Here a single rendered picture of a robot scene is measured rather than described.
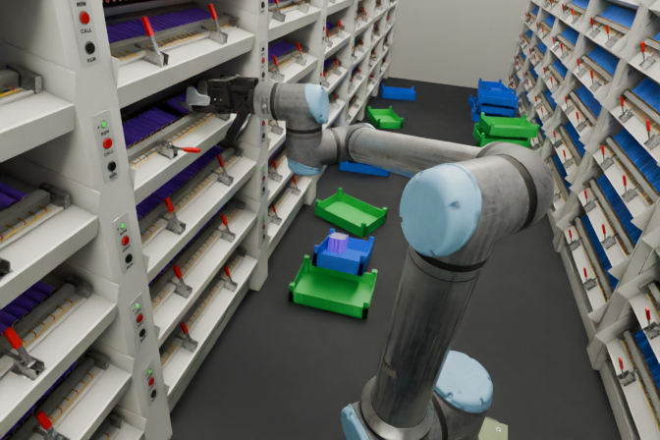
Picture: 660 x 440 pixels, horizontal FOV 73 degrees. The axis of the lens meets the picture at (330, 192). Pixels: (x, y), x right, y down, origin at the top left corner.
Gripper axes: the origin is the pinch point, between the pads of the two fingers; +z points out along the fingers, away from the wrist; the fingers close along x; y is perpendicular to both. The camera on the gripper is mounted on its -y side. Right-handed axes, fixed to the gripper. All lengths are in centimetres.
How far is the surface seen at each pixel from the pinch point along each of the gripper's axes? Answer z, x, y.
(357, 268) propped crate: -39, -36, -72
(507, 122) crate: -104, -199, -63
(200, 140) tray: -7.7, 8.6, -6.3
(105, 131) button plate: -9.5, 40.0, 7.4
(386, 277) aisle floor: -48, -50, -85
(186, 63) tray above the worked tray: -9.6, 12.7, 13.1
